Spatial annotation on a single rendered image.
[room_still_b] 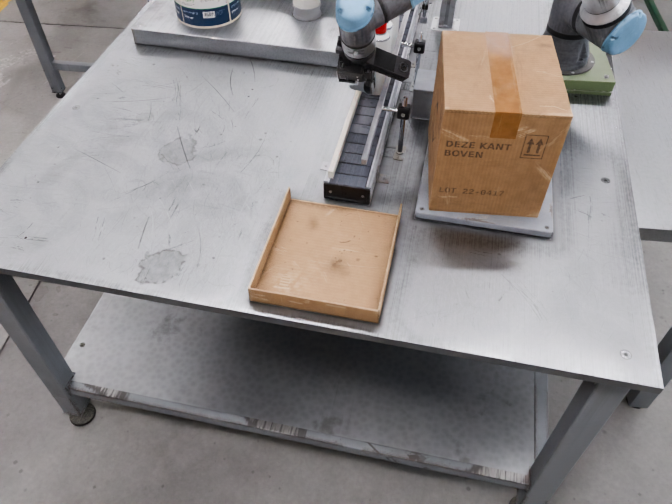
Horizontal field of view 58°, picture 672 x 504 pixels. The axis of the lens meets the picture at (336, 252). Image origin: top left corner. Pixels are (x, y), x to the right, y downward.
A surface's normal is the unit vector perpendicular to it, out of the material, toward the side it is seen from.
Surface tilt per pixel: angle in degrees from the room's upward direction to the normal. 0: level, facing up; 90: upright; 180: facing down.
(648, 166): 0
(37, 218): 0
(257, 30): 0
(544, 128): 90
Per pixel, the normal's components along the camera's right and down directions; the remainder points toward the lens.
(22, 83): 0.00, -0.66
